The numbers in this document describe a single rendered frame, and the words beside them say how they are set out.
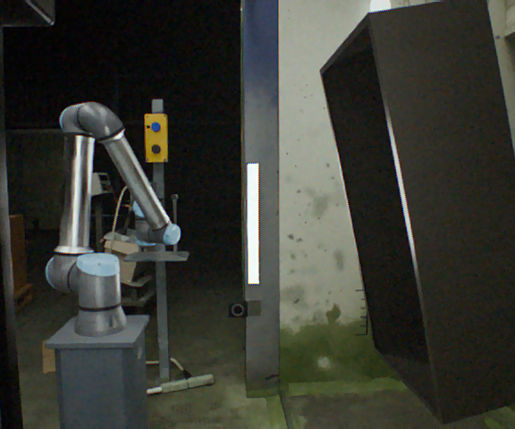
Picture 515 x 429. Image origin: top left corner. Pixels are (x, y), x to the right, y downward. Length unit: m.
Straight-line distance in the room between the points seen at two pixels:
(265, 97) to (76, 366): 1.51
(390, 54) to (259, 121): 1.13
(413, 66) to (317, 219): 1.21
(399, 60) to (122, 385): 1.36
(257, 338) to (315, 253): 0.55
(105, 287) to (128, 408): 0.44
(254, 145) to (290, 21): 0.67
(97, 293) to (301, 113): 1.35
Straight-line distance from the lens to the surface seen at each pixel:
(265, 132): 2.26
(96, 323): 1.65
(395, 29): 1.30
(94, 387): 1.68
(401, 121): 1.25
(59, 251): 1.78
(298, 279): 2.33
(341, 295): 2.40
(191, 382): 2.65
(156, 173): 2.47
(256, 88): 2.30
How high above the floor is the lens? 1.18
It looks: 5 degrees down
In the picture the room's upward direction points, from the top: straight up
